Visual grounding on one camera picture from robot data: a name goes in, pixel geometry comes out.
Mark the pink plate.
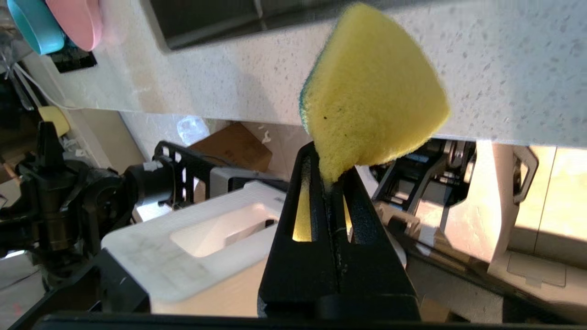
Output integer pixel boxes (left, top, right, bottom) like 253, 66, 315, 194
46, 0, 104, 52

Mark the white black robot base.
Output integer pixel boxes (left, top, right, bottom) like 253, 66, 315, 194
101, 137, 587, 321

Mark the white plastic bag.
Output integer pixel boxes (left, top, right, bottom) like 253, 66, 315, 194
177, 115, 210, 146

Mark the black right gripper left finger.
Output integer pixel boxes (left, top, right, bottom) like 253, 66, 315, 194
259, 142, 341, 320

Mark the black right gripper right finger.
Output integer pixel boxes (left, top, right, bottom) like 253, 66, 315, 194
329, 167, 422, 321

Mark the black induction cooktop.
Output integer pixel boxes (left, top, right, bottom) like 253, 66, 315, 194
48, 44, 98, 74

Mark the teal bowl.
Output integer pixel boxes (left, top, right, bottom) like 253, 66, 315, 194
7, 0, 66, 55

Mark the stainless steel sink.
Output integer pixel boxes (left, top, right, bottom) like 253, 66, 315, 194
144, 0, 367, 51

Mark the brown cardboard box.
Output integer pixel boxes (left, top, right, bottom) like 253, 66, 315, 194
189, 122, 273, 173

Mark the small yellow object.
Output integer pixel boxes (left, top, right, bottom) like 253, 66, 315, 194
38, 106, 71, 137

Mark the yellow green sponge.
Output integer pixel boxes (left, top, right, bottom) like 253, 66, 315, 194
293, 2, 451, 242

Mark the black metal torso frame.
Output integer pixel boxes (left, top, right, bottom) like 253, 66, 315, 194
9, 250, 151, 328

